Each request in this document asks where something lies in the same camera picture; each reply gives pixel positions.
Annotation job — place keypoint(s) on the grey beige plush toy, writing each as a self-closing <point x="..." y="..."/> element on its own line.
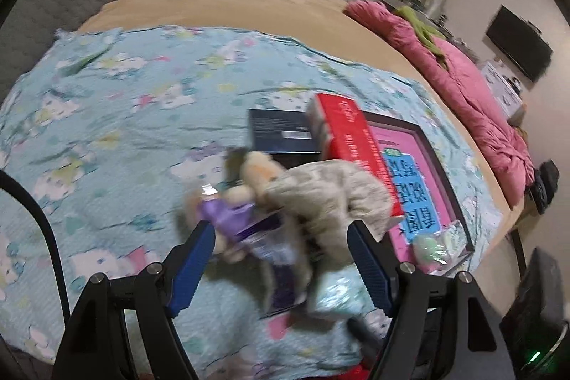
<point x="325" y="193"/>

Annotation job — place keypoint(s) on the black bag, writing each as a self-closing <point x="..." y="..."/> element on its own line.
<point x="544" y="184"/>

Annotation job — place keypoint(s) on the black cardboard box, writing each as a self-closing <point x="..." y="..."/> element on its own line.
<point x="276" y="130"/>

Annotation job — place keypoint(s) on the green toy in plastic bag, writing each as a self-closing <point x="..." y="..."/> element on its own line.
<point x="434" y="248"/>

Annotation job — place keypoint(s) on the light blue cat print blanket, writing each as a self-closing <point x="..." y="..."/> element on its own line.
<point x="133" y="117"/>

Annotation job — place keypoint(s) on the beige plush toy purple bow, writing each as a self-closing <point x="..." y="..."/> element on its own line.
<point x="256" y="170"/>

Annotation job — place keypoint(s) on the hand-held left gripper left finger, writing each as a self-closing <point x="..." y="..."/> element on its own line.
<point x="191" y="268"/>

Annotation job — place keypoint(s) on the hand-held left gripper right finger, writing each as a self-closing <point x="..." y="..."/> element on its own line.
<point x="369" y="268"/>

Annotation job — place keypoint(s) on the pink board with dark frame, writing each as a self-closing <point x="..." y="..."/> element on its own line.
<point x="423" y="166"/>

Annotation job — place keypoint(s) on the purple packet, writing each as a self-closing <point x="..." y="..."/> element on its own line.
<point x="283" y="273"/>

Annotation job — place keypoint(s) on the black wall television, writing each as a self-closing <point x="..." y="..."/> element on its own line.
<point x="519" y="41"/>

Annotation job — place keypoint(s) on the red tissue box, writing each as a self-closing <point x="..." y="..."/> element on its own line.
<point x="356" y="139"/>

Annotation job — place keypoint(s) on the green cloth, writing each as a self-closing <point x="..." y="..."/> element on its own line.
<point x="421" y="28"/>

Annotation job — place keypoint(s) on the pink quilt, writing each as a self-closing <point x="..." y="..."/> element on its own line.
<point x="467" y="95"/>

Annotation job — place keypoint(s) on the bed with tan sheet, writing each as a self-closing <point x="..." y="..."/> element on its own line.
<point x="267" y="6"/>

